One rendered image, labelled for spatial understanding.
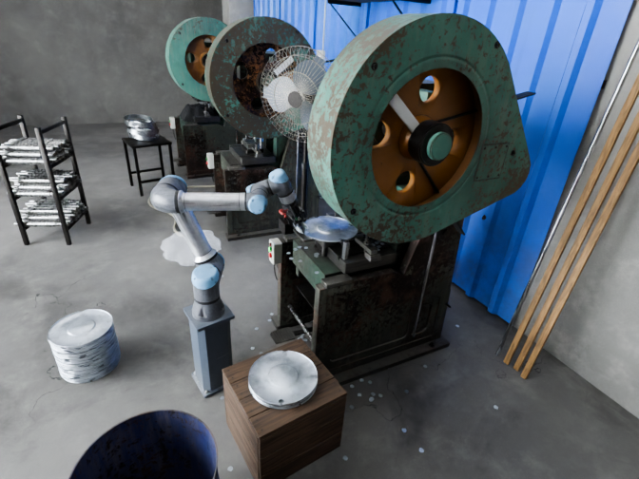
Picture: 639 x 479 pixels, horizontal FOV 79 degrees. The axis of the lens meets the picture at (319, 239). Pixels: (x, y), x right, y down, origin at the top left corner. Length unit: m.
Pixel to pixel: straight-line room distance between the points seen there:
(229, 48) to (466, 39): 1.82
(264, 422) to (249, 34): 2.39
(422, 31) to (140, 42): 7.08
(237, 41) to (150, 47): 5.29
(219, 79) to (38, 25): 5.49
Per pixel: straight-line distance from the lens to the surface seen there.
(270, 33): 3.05
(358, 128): 1.32
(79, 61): 8.19
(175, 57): 4.65
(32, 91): 8.31
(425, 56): 1.43
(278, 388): 1.70
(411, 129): 1.48
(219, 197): 1.65
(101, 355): 2.37
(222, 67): 2.97
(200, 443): 1.61
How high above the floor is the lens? 1.66
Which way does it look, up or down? 28 degrees down
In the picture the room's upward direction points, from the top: 4 degrees clockwise
